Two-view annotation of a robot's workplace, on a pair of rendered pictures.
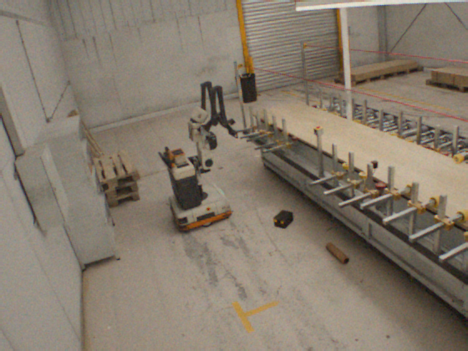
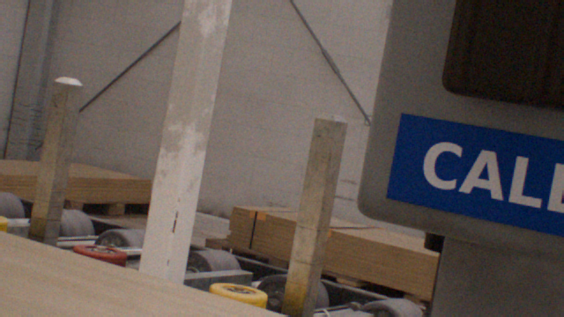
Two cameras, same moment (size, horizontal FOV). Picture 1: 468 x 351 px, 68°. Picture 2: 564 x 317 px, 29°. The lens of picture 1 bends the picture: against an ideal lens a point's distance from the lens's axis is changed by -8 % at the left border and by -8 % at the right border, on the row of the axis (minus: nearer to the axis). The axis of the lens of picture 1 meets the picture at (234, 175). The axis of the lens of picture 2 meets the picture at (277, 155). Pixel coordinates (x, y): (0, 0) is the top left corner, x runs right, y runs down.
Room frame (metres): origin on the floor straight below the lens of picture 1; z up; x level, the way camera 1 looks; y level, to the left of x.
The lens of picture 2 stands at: (3.21, -0.64, 1.18)
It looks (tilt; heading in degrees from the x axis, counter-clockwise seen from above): 3 degrees down; 318
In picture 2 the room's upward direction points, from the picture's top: 10 degrees clockwise
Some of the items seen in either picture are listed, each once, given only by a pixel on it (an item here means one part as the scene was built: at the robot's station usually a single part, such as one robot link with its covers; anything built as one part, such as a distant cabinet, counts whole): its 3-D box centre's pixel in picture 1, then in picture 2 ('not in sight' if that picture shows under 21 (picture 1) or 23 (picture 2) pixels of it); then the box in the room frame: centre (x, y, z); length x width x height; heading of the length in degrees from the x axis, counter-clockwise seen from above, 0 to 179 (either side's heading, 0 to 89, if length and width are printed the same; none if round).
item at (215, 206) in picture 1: (198, 205); not in sight; (4.21, 0.50, 0.16); 0.67 x 0.64 x 0.25; 107
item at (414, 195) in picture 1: (413, 211); not in sight; (2.16, -1.24, 0.90); 0.04 x 0.04 x 0.48; 17
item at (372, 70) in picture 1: (378, 68); (17, 178); (10.58, -4.73, 0.23); 2.41 x 0.77 x 0.17; 108
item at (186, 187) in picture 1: (185, 177); not in sight; (4.18, 0.59, 0.59); 0.55 x 0.34 x 0.83; 17
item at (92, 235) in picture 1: (79, 190); not in sight; (3.87, 1.79, 0.78); 0.90 x 0.45 x 1.55; 17
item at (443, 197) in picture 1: (440, 225); not in sight; (1.92, -1.31, 0.91); 0.04 x 0.04 x 0.48; 17
